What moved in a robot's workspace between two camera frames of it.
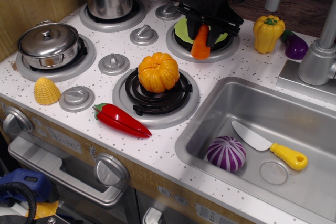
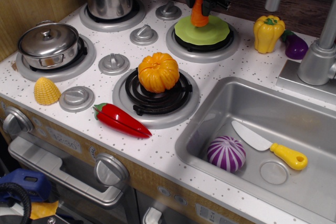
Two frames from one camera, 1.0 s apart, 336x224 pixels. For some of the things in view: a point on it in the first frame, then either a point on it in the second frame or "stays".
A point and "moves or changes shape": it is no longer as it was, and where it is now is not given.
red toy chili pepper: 106,114 stays
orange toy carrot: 199,50 moves or changes shape
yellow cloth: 44,209 stays
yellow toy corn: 45,92 stays
